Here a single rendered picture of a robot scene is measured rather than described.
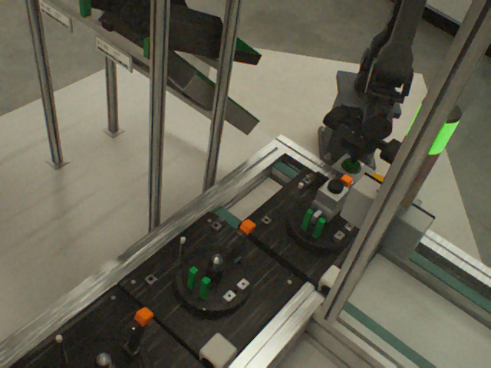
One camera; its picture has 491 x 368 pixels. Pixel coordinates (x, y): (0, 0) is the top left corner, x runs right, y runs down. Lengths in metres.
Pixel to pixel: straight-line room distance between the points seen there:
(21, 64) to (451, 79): 2.76
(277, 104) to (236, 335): 0.81
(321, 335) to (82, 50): 2.56
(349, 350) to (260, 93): 0.85
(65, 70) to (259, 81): 1.69
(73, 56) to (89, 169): 1.98
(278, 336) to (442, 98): 0.50
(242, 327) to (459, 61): 0.55
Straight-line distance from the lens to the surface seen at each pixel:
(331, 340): 1.00
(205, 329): 0.90
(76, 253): 1.12
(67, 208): 1.20
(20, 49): 3.30
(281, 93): 1.58
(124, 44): 0.86
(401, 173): 0.70
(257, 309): 0.93
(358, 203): 0.79
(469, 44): 0.60
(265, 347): 0.92
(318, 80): 1.68
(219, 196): 1.09
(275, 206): 1.08
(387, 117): 1.03
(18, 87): 3.00
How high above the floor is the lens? 1.77
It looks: 46 degrees down
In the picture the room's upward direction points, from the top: 11 degrees clockwise
